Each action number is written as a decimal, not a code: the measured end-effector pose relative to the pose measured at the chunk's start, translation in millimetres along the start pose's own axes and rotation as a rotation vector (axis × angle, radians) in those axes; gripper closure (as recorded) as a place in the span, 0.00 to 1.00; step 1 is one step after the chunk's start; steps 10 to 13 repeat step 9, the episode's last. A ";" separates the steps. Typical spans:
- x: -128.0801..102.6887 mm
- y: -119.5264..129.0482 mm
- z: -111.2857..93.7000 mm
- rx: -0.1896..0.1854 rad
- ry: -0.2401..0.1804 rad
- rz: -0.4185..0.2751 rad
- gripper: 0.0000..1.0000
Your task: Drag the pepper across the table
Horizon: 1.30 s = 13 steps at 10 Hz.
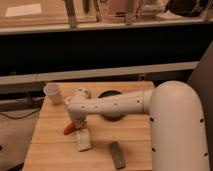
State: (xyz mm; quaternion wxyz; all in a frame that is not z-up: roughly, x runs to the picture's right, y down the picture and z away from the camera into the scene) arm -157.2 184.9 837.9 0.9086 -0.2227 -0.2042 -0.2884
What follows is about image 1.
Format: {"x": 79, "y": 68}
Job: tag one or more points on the white sponge block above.
{"x": 83, "y": 139}

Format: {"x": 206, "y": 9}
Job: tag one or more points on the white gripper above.
{"x": 77, "y": 120}

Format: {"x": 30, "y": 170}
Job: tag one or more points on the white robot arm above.
{"x": 178, "y": 131}

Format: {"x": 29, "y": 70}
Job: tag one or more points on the grey rectangular bar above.
{"x": 117, "y": 155}

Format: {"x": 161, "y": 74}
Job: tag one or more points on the white paper cup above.
{"x": 52, "y": 90}

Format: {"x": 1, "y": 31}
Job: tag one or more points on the dark chair back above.
{"x": 201, "y": 79}

